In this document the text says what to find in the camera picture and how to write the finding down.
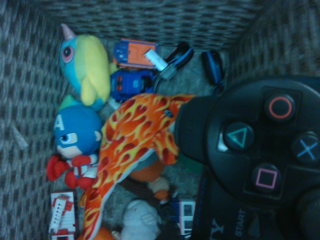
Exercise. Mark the black gamepad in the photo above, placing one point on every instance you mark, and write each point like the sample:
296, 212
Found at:
250, 162

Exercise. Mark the grey wicker basket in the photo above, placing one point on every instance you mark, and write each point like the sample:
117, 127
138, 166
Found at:
150, 22

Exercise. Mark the orange flame plush dolphin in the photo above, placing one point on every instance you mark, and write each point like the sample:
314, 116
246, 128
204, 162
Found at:
132, 130

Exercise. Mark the orange-brown toy football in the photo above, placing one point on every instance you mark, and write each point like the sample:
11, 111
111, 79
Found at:
147, 172

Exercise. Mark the green plush toy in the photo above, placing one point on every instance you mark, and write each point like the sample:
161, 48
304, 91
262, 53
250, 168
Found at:
190, 165

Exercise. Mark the orange toy truck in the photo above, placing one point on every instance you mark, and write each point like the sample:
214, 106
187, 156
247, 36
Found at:
135, 52

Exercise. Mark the black blue headphones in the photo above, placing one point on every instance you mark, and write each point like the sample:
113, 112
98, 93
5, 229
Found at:
212, 65

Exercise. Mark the Captain America plush doll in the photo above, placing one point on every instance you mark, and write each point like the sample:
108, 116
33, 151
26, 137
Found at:
75, 125

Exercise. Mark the yellow blue unicorn plush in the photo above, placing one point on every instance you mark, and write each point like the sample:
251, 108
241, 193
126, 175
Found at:
90, 65

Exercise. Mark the white blue toy mail truck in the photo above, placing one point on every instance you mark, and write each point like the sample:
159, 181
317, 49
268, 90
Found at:
186, 212

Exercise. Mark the pale grey plush toy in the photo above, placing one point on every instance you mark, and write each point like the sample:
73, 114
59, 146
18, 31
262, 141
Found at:
140, 220

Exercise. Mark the red white toy fire truck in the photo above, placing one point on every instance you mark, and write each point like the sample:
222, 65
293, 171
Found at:
62, 215

